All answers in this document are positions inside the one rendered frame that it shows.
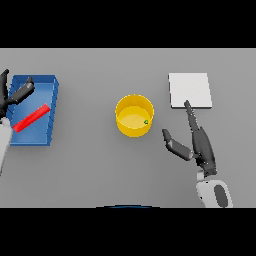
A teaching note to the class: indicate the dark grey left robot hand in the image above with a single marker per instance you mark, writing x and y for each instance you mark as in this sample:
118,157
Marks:
20,93

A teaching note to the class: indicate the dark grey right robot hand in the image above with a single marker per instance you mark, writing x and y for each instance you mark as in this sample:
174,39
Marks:
202,143

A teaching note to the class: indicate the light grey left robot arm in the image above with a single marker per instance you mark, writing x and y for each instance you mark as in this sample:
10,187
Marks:
4,140

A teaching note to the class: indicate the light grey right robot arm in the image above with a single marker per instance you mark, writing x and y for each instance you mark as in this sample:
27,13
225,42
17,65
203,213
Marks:
213,194

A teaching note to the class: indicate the red beaker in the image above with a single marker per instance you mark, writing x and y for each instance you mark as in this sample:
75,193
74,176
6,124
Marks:
31,117

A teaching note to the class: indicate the pale square measuring scale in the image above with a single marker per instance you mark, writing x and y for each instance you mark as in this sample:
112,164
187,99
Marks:
190,89

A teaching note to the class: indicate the green nut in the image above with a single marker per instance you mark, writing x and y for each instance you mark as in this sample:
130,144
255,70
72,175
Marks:
146,122

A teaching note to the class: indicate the yellow bowl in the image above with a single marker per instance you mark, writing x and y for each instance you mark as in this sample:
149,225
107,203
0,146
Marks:
134,117

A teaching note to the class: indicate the blue tray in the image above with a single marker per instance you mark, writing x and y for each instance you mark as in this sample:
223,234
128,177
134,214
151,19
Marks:
33,133

